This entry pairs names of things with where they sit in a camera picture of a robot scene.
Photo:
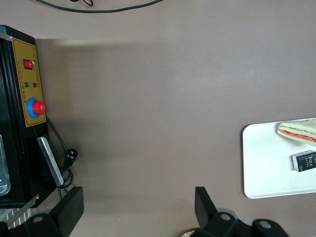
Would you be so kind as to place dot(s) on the cream plastic tray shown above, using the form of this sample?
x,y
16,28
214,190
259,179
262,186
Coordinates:
x,y
266,172

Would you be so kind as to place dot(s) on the black sealing machine yellow panel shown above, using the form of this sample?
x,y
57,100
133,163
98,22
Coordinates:
x,y
29,81

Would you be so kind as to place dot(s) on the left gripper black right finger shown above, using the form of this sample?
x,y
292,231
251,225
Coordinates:
x,y
206,212

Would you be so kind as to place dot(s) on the triangle sandwich in wrap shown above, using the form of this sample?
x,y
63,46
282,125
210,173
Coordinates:
x,y
300,130

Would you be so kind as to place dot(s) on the black packet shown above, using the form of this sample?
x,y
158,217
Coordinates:
x,y
304,160

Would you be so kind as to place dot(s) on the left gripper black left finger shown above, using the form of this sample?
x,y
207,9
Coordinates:
x,y
70,205

